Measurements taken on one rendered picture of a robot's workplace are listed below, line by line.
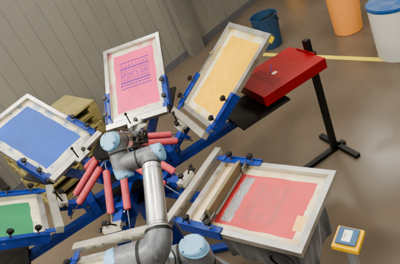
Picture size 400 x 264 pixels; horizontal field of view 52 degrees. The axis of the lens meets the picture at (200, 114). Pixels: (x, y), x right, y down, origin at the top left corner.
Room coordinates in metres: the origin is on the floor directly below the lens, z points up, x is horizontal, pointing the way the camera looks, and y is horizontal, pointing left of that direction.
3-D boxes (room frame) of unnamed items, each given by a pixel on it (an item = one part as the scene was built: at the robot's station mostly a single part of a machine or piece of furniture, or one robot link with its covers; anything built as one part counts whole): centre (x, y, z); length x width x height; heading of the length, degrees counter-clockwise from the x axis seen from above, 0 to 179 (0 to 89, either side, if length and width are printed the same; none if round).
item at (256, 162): (2.19, -0.12, 0.98); 0.30 x 0.05 x 0.07; 45
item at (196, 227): (1.80, 0.27, 0.98); 0.30 x 0.05 x 0.07; 45
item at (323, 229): (1.62, -0.30, 0.74); 0.45 x 0.03 x 0.43; 135
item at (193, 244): (1.27, 0.27, 1.37); 0.13 x 0.12 x 0.14; 79
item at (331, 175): (1.82, -0.09, 0.97); 0.79 x 0.58 x 0.04; 45
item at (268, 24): (5.75, -1.47, 0.27); 0.47 x 0.43 x 0.55; 46
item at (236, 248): (1.65, 0.00, 0.77); 0.46 x 0.09 x 0.36; 45
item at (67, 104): (4.72, 1.79, 0.41); 1.15 x 0.80 x 0.82; 124
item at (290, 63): (2.94, -0.72, 1.06); 0.61 x 0.46 x 0.12; 105
